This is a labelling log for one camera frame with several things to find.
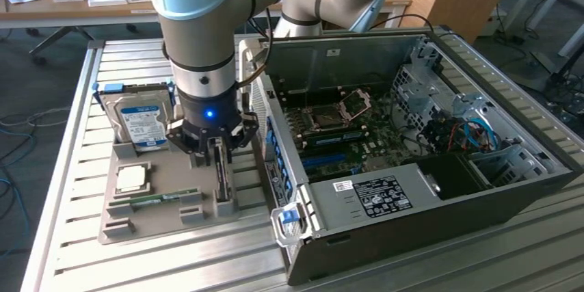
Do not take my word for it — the white desk frame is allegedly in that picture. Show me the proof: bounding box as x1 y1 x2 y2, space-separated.
502 0 584 59

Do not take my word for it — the black desk leg with caster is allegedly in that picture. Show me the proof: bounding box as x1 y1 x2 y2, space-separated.
30 27 92 66

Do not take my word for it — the open black PC case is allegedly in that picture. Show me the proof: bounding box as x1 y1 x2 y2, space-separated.
239 25 578 287

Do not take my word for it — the hard disk in blue carrier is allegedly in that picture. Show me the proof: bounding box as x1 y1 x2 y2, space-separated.
92 79 182 152

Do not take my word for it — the blue wire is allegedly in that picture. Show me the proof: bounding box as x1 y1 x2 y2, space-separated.
463 117 502 151

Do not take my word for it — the black cable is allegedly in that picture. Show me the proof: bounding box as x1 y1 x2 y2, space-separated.
386 13 435 33

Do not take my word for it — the green motherboard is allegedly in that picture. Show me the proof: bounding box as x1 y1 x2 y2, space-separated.
280 90 432 182

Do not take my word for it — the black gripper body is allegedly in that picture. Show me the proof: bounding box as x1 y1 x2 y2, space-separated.
176 86 246 141

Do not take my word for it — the metal socket cover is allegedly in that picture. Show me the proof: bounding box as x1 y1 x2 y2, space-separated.
336 88 372 122

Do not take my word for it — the metal disk bay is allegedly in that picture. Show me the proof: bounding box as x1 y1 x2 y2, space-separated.
467 144 548 187

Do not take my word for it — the blue expansion slot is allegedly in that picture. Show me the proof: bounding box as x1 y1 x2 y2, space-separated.
300 152 347 170

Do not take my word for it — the green GPU with black fan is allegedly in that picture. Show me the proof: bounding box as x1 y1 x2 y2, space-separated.
212 136 235 204

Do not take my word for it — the CPU socket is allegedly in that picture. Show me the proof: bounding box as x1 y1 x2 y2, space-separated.
308 103 351 132

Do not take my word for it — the green RAM stick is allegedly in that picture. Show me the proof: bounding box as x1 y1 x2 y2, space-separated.
108 188 202 208

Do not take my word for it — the grey power supply unit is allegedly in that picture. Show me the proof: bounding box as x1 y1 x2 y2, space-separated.
308 163 443 232

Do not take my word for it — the white floor cable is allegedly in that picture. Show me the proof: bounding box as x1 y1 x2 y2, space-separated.
0 105 72 127

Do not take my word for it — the blue floor cable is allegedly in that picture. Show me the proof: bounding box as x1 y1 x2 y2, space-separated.
0 127 34 258

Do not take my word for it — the grey parts rack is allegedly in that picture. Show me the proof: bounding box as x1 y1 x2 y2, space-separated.
98 124 242 245

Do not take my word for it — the red wire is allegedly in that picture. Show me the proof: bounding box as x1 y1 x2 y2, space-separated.
448 122 463 149

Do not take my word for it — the black plastic fan shroud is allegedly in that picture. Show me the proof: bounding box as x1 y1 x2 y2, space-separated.
415 153 495 201

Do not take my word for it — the silver CPU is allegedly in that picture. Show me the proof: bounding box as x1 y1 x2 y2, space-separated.
116 165 148 192

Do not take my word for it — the metal drive cage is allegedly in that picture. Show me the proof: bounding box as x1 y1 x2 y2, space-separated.
391 37 499 125

